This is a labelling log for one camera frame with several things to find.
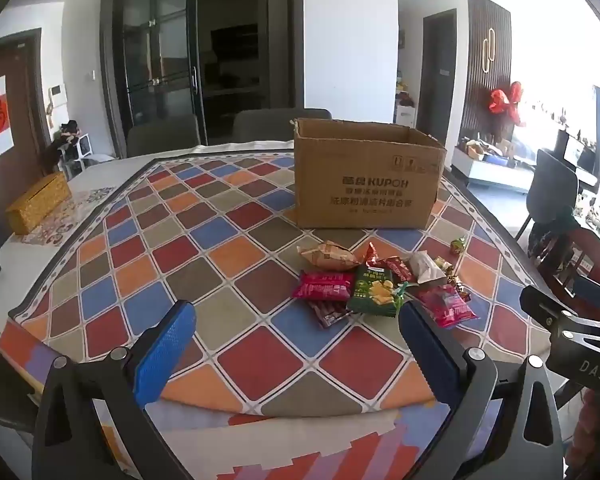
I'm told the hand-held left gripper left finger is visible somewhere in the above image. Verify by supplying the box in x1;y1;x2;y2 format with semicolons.
32;300;198;480

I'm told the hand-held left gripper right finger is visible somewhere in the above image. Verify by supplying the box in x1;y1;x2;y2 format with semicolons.
399;302;566;480

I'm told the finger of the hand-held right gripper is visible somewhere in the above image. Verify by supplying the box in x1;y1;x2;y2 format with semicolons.
520;286;600;391
572;275;600;321

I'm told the red pink snack packet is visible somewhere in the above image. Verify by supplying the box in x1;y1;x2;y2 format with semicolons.
415;285;480;328

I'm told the green chips packet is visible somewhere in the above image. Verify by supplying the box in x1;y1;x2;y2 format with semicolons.
346;264;401;318

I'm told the white snack packet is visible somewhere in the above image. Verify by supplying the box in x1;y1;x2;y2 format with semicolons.
407;251;448;286

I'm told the small red candy packet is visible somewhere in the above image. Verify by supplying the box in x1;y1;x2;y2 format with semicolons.
362;242;415;282

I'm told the maroon snack packet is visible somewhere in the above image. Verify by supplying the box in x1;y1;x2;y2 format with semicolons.
310;300;353;330

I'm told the brown snack packet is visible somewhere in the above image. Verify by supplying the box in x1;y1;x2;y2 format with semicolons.
297;241;361;271

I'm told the brown cardboard box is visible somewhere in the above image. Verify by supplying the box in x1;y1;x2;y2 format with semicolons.
292;117;448;231

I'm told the dark wooden chair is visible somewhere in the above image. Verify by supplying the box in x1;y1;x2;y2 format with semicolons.
532;232;598;306

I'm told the green garment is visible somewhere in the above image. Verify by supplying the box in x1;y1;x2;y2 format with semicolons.
527;210;578;256

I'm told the checked colourful tablecloth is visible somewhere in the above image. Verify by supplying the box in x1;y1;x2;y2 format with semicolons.
7;154;555;417

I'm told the dark grey chair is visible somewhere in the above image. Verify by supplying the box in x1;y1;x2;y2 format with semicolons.
515;149;581;241

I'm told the white low cabinet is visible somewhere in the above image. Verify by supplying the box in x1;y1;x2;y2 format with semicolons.
452;147;536;193

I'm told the yellow tissue box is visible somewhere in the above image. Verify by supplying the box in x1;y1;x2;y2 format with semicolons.
5;171;73;236

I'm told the red bow decoration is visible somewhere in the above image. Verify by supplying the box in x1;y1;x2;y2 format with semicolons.
487;81;526;126

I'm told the grey dining chair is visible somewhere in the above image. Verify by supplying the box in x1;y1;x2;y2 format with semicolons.
232;108;333;143
126;114;202;158

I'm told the dark interior door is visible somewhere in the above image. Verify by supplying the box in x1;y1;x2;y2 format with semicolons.
420;10;458;146

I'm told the brown entrance door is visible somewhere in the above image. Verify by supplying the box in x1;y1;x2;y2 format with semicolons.
0;27;53;196

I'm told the dark glass sliding door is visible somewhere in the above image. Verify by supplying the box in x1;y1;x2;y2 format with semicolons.
100;0;201;156

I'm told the dark slatted wall panel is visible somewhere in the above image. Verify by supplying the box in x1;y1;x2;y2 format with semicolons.
462;0;513;136

